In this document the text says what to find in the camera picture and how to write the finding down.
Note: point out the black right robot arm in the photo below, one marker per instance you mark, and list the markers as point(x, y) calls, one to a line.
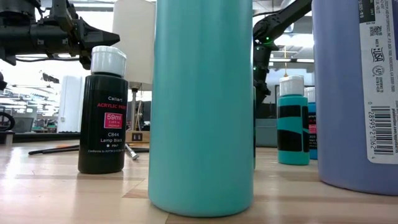
point(280, 21)

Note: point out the large turquoise paint bottle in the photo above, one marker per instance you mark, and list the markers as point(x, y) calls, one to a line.
point(202, 109)

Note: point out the black computer monitor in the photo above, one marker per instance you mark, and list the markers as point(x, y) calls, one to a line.
point(145, 112)

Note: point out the small black paint bottle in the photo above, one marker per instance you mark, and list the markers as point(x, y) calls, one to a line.
point(102, 124)

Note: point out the white building pillar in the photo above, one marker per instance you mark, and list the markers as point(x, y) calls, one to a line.
point(70, 105)

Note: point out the large purple paint bottle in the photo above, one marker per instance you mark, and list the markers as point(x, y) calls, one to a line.
point(335, 93)

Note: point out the black aluminium table frame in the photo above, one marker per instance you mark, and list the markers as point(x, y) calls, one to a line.
point(46, 137)

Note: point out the orange fan paintbrush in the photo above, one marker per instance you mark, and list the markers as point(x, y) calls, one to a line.
point(66, 146)

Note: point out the small blue paint bottle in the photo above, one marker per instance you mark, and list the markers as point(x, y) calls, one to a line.
point(312, 109)

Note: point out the black round wheel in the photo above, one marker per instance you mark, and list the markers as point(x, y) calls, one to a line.
point(13, 121)

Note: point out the black paintbrush gold ferrule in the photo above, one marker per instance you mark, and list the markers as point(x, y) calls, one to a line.
point(40, 152)
point(62, 149)

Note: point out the black paintbrush silver ferrule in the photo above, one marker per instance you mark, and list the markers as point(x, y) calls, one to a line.
point(132, 152)

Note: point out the white shade wooden table lamp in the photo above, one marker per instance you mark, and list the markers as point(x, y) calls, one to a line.
point(133, 46)

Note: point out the small teal paint bottle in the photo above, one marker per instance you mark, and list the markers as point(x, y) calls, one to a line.
point(292, 155)

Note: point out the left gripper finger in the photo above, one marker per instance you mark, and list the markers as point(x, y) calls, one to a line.
point(94, 49)
point(96, 35)

